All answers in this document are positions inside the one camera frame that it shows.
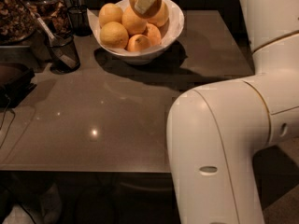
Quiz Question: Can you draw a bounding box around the black device with brown top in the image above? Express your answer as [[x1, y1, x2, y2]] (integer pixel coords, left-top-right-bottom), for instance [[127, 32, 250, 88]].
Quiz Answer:
[[0, 63, 35, 108]]

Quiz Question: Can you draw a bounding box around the orange behind small orange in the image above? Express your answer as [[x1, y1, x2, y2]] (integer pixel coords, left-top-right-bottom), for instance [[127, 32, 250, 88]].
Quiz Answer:
[[143, 23, 162, 46]]

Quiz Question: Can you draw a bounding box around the black mesh cup far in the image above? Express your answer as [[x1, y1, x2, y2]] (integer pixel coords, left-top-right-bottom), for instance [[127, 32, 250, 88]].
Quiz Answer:
[[67, 6, 92, 36]]

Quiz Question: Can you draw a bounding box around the black mesh cup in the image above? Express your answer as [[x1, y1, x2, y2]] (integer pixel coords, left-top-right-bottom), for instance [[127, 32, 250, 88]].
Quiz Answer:
[[67, 6, 92, 36], [45, 35, 80, 74]]

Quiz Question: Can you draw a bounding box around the metal scoop spoon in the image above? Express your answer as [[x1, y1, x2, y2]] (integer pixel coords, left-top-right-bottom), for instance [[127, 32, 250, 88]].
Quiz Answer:
[[35, 13, 78, 70]]

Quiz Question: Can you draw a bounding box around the black cable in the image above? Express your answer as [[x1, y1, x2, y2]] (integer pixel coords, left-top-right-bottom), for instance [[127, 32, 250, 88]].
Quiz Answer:
[[0, 96, 17, 150]]

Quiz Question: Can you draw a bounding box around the tray of dried snacks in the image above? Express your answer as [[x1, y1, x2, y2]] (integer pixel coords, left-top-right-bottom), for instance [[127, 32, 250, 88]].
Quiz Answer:
[[0, 0, 36, 46]]

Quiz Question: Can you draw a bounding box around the white sock foot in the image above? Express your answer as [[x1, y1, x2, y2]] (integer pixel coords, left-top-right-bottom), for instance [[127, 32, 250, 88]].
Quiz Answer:
[[38, 183, 63, 224]]

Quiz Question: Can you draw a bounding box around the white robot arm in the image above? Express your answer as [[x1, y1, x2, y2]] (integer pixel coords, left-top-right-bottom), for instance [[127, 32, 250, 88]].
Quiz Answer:
[[166, 0, 299, 224]]

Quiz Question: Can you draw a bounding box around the white ceramic bowl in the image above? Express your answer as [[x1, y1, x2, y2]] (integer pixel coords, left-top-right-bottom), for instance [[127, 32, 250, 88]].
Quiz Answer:
[[87, 0, 184, 65]]

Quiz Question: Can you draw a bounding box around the black mesh cup near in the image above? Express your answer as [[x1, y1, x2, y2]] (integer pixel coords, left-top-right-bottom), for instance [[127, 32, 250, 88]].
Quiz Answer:
[[45, 35, 80, 74]]

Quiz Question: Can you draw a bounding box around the glass jar of dried snacks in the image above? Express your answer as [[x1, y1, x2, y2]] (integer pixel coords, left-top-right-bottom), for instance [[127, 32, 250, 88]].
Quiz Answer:
[[23, 0, 71, 35]]

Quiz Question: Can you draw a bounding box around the small orange front middle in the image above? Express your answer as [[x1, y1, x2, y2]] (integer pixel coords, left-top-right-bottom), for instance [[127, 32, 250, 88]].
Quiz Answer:
[[126, 35, 151, 52]]

